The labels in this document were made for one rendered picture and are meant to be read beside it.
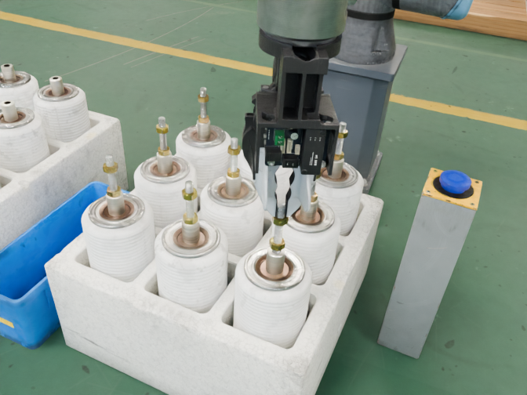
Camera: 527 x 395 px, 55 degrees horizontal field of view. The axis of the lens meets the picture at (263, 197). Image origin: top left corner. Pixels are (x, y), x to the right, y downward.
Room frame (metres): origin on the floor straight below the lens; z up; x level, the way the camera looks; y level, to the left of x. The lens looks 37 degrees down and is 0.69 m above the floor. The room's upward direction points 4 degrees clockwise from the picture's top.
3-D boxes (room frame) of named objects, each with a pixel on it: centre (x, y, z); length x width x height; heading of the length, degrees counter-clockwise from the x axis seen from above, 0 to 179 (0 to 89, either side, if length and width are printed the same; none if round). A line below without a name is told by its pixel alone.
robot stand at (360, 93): (1.09, -0.19, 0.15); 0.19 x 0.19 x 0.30; 71
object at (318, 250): (0.56, -0.06, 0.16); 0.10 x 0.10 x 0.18
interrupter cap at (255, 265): (0.45, -0.02, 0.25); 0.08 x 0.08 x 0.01
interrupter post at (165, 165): (0.65, 0.15, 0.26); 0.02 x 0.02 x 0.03
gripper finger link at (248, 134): (0.45, 0.00, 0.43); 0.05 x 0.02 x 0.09; 95
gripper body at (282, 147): (0.43, -0.02, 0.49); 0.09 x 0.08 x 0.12; 5
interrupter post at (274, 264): (0.45, -0.02, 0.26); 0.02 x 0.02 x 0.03
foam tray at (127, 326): (0.60, 0.05, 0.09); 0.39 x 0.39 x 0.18; 68
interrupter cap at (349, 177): (0.67, -0.11, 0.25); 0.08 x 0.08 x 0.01
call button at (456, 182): (0.56, -0.25, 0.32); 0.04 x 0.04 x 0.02
